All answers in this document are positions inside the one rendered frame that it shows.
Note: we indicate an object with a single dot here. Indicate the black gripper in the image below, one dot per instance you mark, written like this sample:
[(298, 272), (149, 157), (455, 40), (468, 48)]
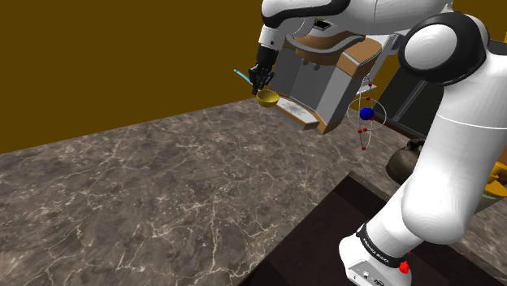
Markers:
[(265, 59)]

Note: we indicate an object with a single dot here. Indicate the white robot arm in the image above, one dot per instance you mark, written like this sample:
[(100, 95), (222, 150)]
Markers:
[(455, 158)]

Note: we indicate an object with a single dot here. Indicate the grey and brown coffee machine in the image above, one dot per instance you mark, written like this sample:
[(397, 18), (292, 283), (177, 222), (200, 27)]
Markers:
[(324, 87)]

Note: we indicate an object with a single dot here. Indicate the blue ball atom model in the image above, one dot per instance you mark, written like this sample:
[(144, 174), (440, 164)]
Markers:
[(367, 114)]

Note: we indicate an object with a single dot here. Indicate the dark brown kettle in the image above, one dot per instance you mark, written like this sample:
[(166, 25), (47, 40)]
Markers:
[(402, 164)]

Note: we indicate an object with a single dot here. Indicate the dark robot stand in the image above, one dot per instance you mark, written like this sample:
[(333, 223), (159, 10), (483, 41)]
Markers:
[(317, 237)]

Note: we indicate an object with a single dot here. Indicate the yellow rounded object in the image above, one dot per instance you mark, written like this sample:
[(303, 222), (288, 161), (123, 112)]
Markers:
[(498, 178)]

